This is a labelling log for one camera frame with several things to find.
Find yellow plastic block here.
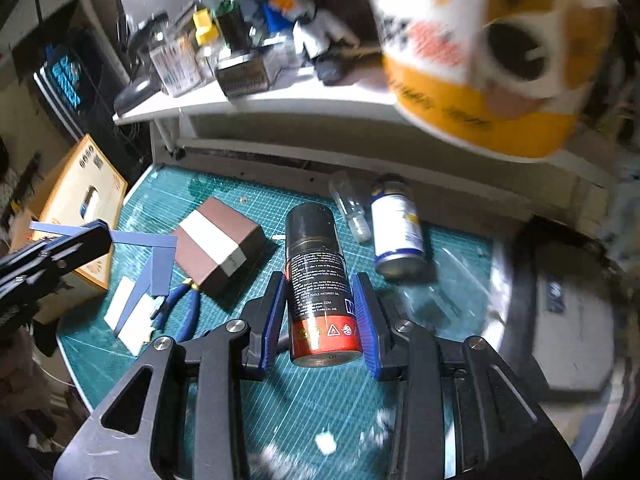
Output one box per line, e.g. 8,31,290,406
193,8,221,46

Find clear plastic box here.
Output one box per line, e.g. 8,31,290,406
149,35,202,99

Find black desk lamp base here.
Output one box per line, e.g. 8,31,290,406
113,77,154,117

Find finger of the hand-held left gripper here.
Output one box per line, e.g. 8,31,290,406
0,220,114,290
0,274,69,324

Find clutter of bottles on shelf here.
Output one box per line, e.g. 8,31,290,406
220,0,362,86

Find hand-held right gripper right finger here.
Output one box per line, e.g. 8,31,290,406
351,272,583,480

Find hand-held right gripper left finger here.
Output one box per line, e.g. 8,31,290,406
52,270,288,480

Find blue plastic square ruler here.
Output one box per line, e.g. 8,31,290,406
29,220,179,338

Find black red spray can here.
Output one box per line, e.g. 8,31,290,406
285,203,363,368

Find white blue spray can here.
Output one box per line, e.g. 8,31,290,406
371,173,429,279

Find grey metal mesh box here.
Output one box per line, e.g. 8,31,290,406
215,50,282,101

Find black grey device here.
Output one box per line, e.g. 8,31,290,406
500,214,622,402

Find cardboard box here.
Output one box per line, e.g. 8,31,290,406
10,134,129,323

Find small clear plastic bottle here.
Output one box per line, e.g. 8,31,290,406
329,170,374,244

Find brown white box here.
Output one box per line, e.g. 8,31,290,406
170,196,265,299

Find green cutting mat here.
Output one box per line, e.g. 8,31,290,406
56,162,507,480

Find black computer tower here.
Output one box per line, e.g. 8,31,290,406
32,30,127,142

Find yellow white printed container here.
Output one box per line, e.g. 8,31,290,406
360,0,619,161

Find white card piece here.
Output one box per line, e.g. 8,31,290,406
104,277,137,327
116,292,162,357

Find blue handled pliers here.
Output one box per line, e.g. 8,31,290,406
149,277,202,342

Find white desk shelf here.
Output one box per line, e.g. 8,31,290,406
112,47,621,196

